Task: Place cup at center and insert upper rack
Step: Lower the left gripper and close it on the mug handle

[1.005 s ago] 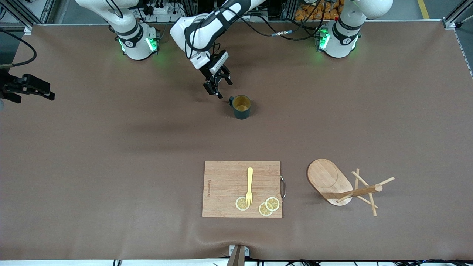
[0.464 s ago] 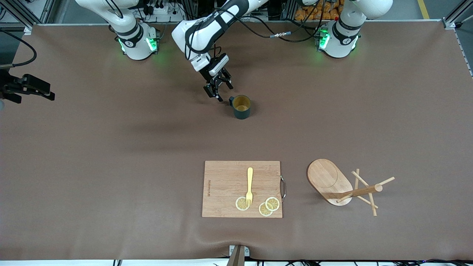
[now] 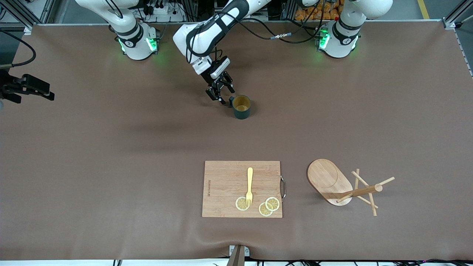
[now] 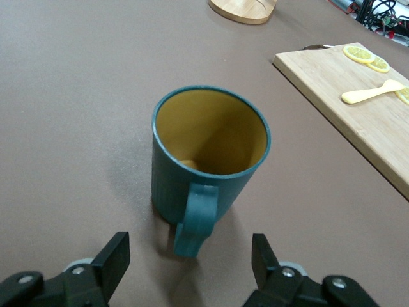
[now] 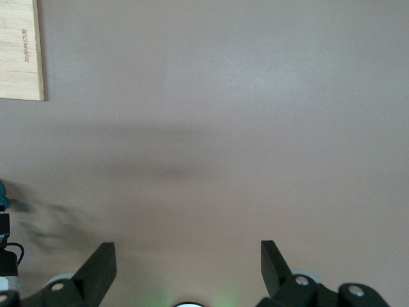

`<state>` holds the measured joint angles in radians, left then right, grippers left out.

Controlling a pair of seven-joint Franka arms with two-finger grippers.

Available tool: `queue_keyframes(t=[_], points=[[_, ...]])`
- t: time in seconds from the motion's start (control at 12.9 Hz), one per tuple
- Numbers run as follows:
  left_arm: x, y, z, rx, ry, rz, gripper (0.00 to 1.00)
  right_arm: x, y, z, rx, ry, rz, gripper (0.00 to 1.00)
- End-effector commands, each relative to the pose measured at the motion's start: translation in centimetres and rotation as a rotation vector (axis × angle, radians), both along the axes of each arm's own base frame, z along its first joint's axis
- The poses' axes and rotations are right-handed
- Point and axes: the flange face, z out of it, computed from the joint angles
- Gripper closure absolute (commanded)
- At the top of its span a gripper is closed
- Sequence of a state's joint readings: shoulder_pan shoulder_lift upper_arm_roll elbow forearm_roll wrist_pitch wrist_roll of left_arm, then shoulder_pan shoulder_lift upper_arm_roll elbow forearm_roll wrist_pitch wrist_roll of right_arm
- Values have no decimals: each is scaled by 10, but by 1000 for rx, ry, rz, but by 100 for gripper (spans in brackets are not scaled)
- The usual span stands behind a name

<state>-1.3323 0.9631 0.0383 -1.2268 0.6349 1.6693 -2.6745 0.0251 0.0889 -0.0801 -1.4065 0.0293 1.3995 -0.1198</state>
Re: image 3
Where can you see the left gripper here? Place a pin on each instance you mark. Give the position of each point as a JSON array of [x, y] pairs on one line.
[[220, 84]]

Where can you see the teal mug yellow inside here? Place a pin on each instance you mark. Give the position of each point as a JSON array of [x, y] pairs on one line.
[[242, 113]]

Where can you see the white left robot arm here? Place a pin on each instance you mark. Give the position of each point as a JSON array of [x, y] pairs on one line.
[[336, 50]]

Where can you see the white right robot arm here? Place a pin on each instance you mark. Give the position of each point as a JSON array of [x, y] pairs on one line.
[[136, 50]]

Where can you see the wooden mug tree rack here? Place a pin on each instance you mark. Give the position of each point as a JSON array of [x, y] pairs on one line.
[[325, 177]]

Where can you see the yellow plastic fork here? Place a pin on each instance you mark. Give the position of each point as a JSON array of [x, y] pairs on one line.
[[250, 177]]

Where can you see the brown table mat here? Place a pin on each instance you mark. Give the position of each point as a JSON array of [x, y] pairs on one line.
[[147, 147]]

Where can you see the white power strip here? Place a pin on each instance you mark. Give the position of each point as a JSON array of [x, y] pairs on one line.
[[162, 11]]

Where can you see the bamboo cutting board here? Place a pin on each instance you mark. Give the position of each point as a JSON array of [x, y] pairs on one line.
[[225, 184]]

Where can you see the lemon slice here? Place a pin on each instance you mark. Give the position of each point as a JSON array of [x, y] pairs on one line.
[[240, 204], [263, 211], [273, 203]]

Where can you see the orange packets pile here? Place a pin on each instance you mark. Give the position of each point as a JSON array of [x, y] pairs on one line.
[[325, 13]]

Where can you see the aluminium frame profile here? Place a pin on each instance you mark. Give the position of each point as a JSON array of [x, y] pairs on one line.
[[28, 29], [449, 23]]

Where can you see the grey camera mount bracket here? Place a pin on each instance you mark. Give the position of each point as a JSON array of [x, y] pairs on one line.
[[242, 251]]

